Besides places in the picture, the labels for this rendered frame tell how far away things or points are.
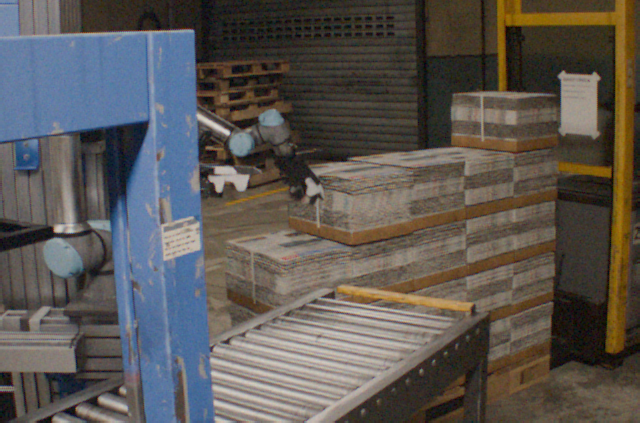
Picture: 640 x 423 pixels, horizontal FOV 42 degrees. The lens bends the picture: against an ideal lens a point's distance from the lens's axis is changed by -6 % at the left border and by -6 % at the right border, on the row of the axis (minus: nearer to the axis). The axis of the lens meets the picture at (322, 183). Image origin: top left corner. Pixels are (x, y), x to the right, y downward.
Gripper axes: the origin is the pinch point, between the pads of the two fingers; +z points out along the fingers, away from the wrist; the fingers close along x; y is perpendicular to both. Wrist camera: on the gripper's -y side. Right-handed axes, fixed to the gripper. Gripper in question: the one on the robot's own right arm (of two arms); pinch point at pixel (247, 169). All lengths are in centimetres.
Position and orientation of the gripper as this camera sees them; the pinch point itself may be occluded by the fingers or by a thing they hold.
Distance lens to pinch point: 205.0
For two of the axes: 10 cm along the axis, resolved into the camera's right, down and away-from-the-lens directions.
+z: 9.1, 0.5, -4.2
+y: -0.4, 10.0, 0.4
